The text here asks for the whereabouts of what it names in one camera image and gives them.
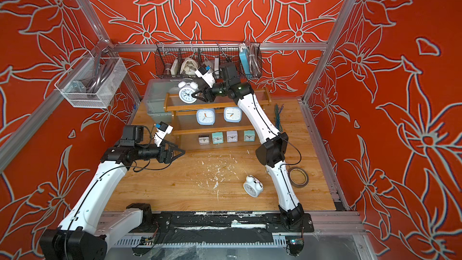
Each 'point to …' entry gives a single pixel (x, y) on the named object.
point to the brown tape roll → (298, 177)
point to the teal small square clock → (249, 135)
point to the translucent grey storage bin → (154, 99)
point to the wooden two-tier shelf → (186, 132)
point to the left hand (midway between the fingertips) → (179, 148)
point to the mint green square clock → (218, 138)
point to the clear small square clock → (204, 139)
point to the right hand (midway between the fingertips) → (191, 91)
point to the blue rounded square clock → (206, 117)
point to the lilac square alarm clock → (231, 136)
